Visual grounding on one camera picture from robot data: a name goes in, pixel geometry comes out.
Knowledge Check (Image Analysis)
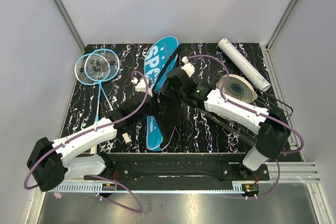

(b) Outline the blue racket cover bag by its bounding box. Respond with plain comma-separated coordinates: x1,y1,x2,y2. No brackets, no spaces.
144,36,181,152

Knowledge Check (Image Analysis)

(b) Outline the white shuttlecock tube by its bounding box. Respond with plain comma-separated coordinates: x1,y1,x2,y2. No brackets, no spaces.
218,38,271,91

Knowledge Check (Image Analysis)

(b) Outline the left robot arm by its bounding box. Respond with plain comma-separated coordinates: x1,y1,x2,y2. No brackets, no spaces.
24,91,162,191

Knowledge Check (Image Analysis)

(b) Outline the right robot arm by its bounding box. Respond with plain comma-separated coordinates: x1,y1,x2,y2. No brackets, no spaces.
166,67,291,180

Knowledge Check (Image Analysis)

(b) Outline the blue badminton racket front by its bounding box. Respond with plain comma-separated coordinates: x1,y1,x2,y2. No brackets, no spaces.
85,49,120,110

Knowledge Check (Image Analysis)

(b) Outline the blue badminton racket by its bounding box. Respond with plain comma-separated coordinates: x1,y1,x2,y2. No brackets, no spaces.
75,52,106,154
85,49,120,110

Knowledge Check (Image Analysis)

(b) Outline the blue badminton racket back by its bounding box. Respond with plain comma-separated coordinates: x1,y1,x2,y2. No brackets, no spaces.
75,52,106,154

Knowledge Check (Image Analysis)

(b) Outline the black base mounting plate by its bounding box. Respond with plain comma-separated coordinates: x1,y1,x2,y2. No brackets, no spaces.
98,153,270,191

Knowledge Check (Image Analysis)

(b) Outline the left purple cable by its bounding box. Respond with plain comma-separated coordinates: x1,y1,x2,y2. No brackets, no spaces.
23,71,153,213

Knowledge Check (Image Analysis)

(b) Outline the purple cable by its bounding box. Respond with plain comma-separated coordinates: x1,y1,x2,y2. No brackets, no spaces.
187,55,305,199
23,71,153,213

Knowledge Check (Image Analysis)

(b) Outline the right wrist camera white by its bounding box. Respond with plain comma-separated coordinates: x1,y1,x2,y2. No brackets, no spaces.
182,57,195,77

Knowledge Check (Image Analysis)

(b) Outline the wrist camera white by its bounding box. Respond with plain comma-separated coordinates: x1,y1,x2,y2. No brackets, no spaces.
131,77,153,97
182,57,195,77

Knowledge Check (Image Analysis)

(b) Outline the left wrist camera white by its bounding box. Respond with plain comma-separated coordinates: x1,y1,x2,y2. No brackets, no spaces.
131,77,153,97

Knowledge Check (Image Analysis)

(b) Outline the black wire dish rack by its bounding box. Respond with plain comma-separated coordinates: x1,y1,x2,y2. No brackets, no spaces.
199,89,293,158

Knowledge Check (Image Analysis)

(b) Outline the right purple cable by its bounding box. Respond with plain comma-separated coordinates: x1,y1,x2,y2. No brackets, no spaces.
187,55,305,199

